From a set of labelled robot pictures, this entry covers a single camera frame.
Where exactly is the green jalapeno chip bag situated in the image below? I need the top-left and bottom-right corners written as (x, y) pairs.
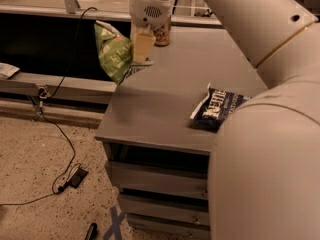
top-left (94, 20), bottom-right (132, 85)

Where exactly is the orange drink can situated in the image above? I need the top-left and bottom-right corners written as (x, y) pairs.
top-left (153, 15), bottom-right (171, 46)

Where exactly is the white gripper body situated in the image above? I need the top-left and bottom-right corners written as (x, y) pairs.
top-left (129, 0), bottom-right (172, 29)

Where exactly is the grey metal ledge rail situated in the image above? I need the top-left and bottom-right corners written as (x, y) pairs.
top-left (0, 72), bottom-right (117, 104)

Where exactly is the grey drawer cabinet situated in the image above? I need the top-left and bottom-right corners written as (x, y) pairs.
top-left (96, 27), bottom-right (265, 240)

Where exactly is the blue chip bag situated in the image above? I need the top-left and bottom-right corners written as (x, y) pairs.
top-left (190, 84), bottom-right (250, 131)

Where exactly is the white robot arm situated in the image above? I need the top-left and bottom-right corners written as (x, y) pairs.
top-left (204, 0), bottom-right (320, 240)

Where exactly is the black cylindrical object on floor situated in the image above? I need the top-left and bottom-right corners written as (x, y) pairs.
top-left (85, 223), bottom-right (97, 240)

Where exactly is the black floor cable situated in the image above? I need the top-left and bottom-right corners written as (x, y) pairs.
top-left (0, 6), bottom-right (98, 208)

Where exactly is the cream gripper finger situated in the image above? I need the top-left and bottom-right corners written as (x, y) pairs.
top-left (130, 23), bottom-right (156, 63)

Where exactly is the black power adapter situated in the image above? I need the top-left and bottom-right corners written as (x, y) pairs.
top-left (68, 168), bottom-right (88, 188)

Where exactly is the white paper on ledge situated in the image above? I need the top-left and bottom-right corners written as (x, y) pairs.
top-left (0, 63), bottom-right (19, 80)

